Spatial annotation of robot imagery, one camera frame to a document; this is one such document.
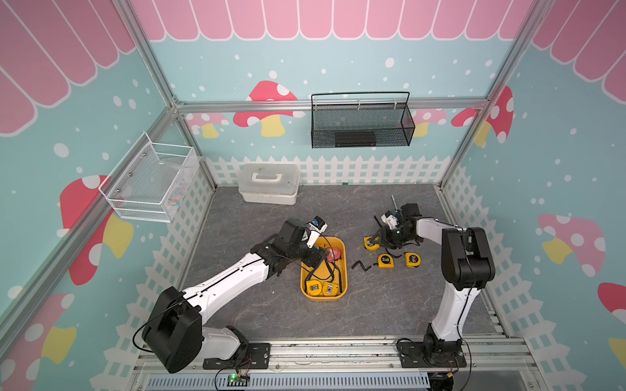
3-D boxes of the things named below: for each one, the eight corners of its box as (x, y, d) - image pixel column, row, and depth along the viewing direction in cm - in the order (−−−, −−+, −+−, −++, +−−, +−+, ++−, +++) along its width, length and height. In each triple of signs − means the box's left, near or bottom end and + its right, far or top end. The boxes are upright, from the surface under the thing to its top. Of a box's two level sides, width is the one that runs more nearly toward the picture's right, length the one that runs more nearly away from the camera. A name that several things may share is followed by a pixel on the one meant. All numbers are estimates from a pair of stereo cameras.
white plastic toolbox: (241, 208, 115) (233, 188, 104) (248, 182, 126) (241, 162, 115) (297, 208, 115) (295, 188, 104) (299, 182, 126) (297, 162, 115)
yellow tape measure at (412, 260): (406, 268, 94) (408, 265, 93) (403, 255, 98) (405, 252, 96) (420, 268, 94) (422, 265, 93) (417, 255, 98) (419, 252, 96)
